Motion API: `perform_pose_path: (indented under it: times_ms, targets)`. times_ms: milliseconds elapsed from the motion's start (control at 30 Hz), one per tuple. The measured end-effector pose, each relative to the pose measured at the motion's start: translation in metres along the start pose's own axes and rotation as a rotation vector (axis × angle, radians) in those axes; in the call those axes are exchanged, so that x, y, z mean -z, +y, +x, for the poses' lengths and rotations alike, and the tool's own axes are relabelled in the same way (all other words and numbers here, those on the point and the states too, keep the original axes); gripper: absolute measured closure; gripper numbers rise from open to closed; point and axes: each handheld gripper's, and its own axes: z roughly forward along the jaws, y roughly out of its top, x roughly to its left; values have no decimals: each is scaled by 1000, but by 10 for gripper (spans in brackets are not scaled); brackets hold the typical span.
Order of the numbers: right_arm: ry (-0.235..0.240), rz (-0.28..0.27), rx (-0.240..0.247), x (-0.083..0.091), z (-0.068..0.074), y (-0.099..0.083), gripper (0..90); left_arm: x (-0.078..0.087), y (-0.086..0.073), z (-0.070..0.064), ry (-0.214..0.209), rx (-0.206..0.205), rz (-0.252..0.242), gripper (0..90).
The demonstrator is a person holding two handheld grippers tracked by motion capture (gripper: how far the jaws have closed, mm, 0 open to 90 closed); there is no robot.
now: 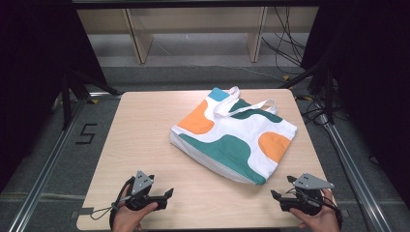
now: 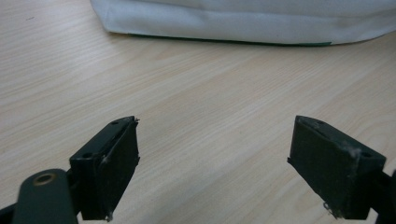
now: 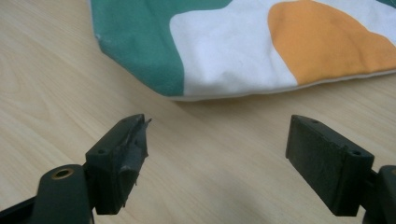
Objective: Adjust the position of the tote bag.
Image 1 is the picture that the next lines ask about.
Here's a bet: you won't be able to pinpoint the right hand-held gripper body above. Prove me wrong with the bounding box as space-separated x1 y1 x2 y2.
278 172 336 217

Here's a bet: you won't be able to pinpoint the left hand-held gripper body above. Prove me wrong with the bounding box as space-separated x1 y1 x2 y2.
124 170 168 212

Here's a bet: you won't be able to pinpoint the white tote bag colour patches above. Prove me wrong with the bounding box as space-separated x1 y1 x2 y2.
169 85 299 187

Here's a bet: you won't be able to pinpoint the person's right hand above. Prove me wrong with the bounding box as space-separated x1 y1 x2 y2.
288 188 341 232

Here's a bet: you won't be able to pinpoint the person's left hand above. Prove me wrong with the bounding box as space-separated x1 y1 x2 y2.
110 189 160 232

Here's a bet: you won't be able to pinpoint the black metal stand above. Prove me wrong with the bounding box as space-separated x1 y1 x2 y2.
60 67 122 131
278 59 336 126

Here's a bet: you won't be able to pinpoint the black curtain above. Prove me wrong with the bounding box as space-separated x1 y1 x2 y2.
300 0 410 209
0 0 108 193

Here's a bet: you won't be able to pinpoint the light wooden shelf unit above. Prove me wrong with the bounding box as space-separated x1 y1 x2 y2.
76 6 320 65

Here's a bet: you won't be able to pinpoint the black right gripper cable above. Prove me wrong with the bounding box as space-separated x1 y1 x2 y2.
320 191 343 228

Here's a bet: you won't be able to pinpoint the thin grey lanyard loop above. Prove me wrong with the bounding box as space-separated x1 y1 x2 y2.
89 205 114 222

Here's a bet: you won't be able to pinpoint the aluminium floor rail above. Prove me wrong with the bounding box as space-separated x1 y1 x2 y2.
316 113 394 232
7 92 123 232

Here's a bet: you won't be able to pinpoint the black cables on floor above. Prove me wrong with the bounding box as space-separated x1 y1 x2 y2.
294 92 351 128

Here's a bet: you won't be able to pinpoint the thin white floor cable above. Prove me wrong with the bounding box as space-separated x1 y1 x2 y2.
206 64 286 82

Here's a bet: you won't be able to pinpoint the black hanging cables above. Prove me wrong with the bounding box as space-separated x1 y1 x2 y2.
261 6 308 75

